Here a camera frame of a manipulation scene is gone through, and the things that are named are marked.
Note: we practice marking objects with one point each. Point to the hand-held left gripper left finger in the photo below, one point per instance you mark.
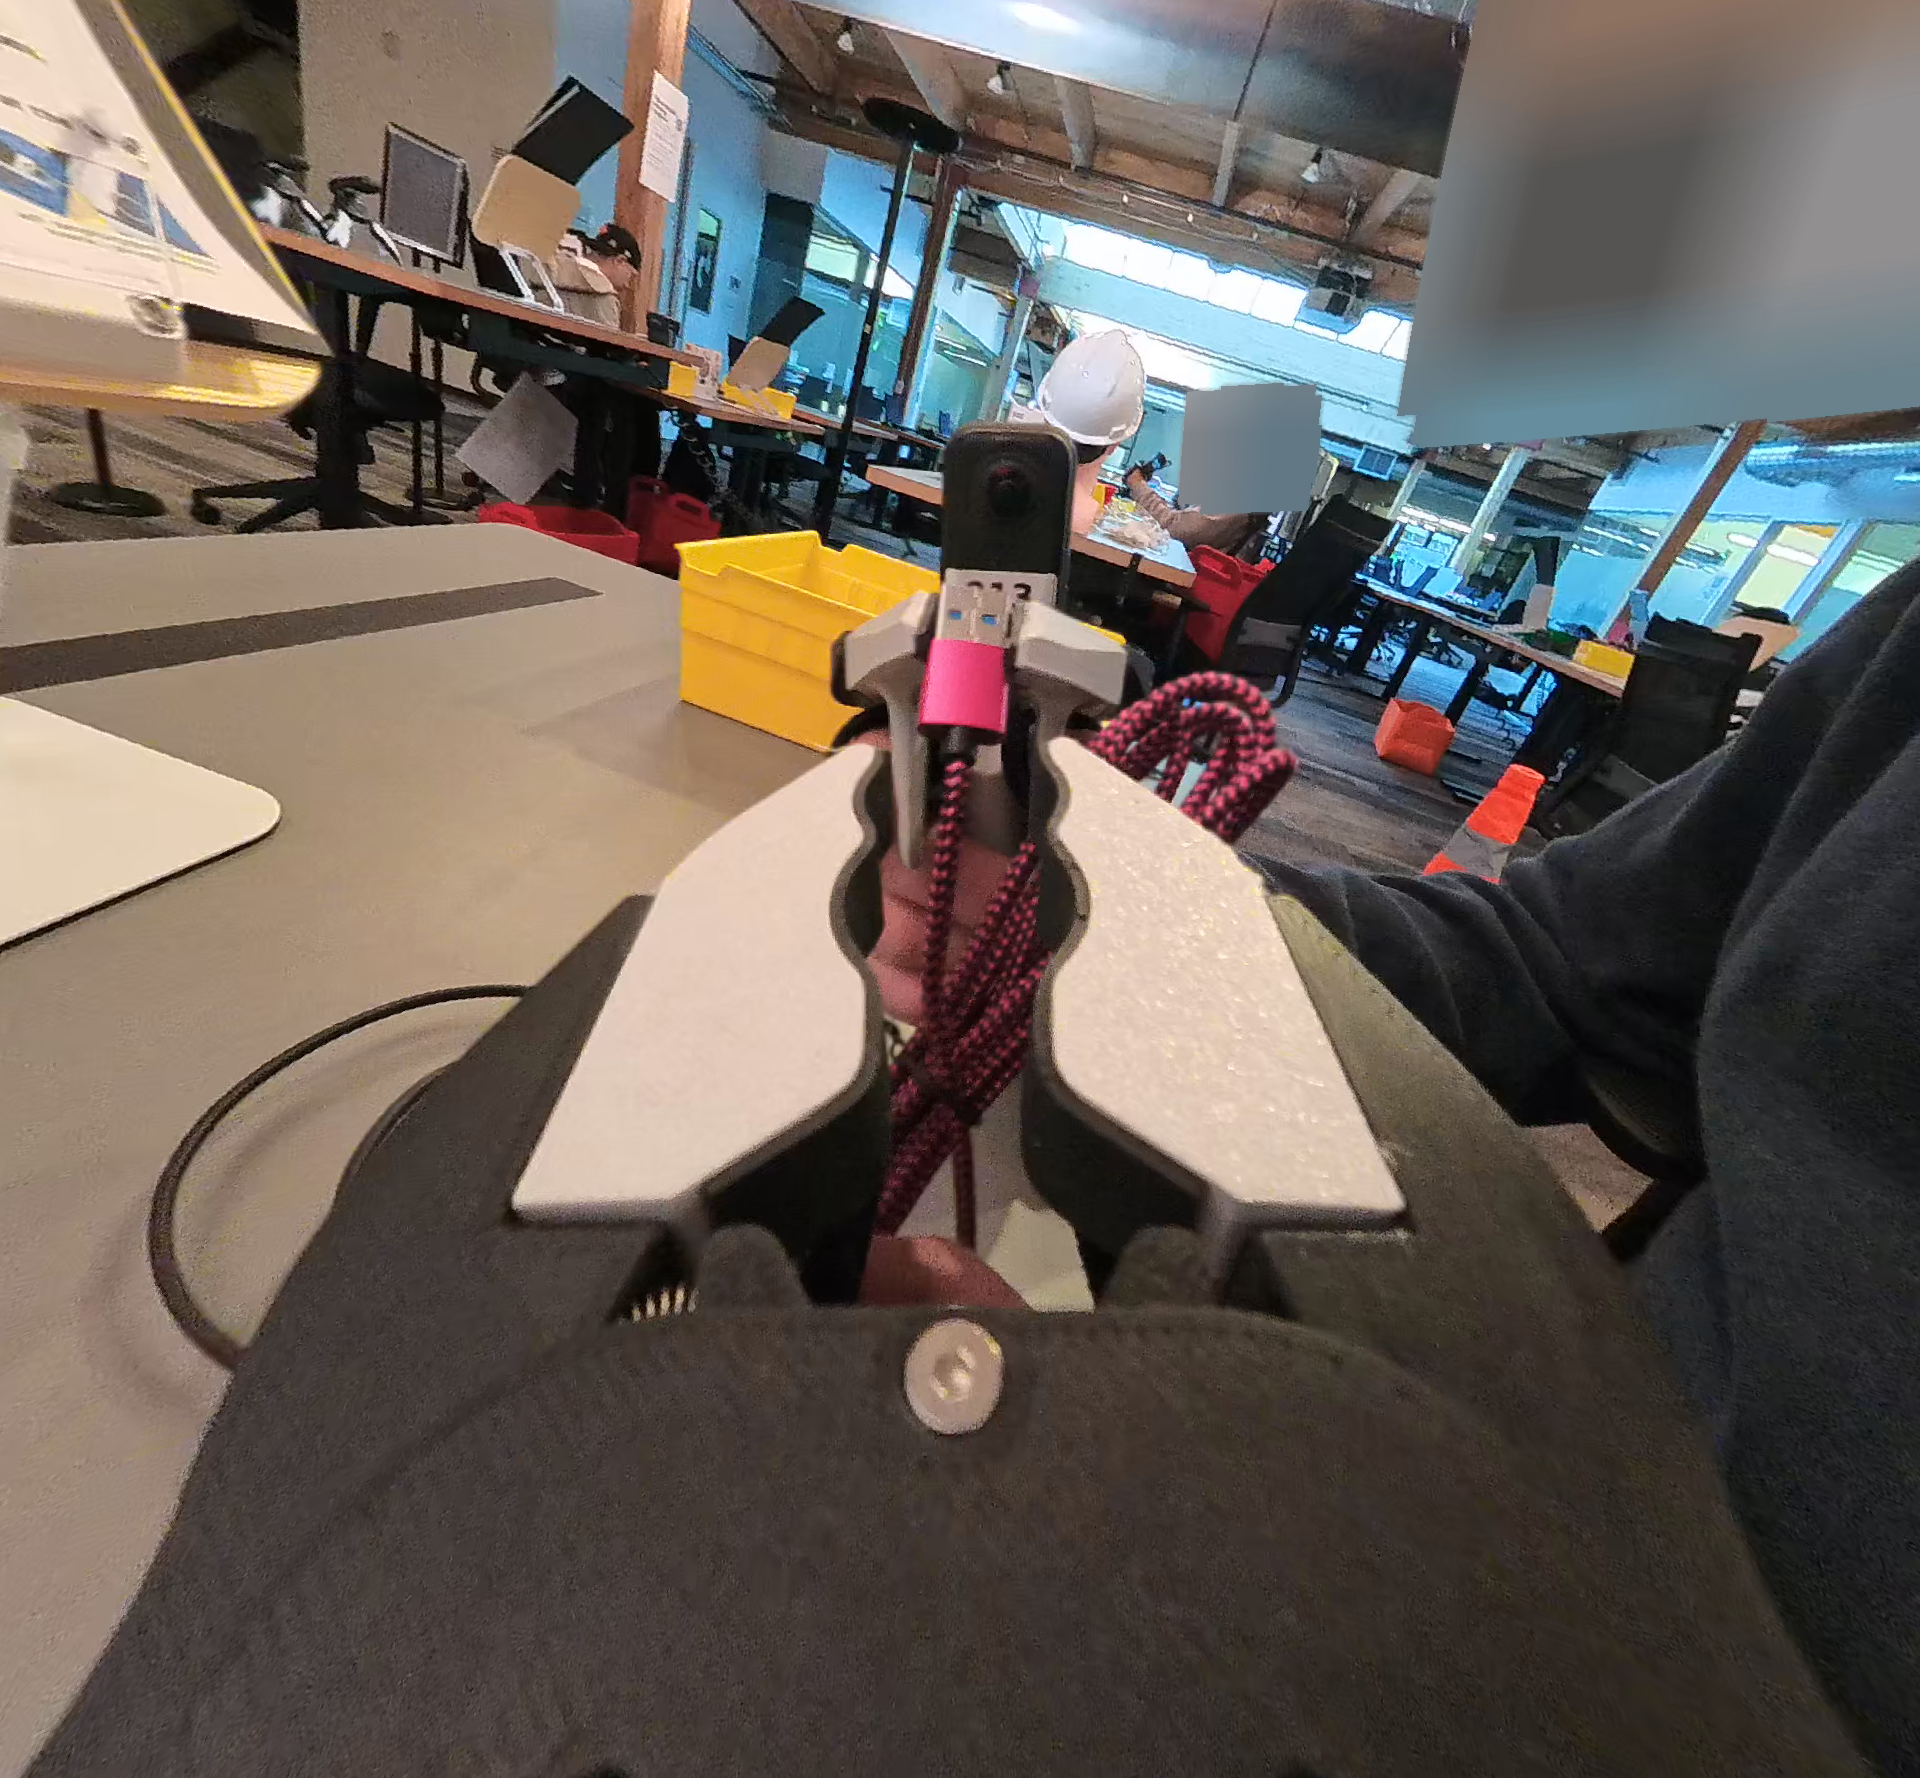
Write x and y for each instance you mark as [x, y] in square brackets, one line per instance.
[704, 1012]

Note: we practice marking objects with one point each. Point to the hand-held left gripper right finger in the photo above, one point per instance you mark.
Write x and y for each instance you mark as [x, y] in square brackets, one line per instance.
[1214, 1012]

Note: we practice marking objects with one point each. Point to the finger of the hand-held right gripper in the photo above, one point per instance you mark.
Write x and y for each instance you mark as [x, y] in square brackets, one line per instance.
[1080, 661]
[885, 652]

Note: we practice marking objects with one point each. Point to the yellow plastic bin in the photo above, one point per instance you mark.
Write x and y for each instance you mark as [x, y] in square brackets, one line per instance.
[751, 639]

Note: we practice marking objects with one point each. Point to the person's right forearm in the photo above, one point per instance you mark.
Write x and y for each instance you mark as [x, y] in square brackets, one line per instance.
[1500, 968]

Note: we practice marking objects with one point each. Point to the person's right hand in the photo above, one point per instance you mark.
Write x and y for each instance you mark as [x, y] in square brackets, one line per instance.
[909, 938]

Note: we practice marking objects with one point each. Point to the white hard hat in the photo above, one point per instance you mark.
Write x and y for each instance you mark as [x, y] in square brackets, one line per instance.
[1093, 382]

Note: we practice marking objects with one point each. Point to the red bin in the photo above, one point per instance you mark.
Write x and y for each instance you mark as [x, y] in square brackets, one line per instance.
[554, 532]
[1223, 592]
[669, 532]

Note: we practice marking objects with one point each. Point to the black office chair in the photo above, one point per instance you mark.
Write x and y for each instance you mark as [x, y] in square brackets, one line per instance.
[1664, 698]
[1291, 608]

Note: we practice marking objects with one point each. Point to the orange traffic cone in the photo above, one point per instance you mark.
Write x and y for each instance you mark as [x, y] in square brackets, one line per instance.
[1492, 827]

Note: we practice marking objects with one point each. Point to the orange box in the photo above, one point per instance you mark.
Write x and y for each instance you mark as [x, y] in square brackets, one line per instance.
[1414, 737]

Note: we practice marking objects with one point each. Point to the grey monitor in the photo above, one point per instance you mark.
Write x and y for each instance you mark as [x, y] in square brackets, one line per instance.
[421, 190]

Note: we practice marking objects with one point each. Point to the wooden post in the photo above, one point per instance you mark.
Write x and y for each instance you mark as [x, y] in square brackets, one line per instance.
[660, 38]

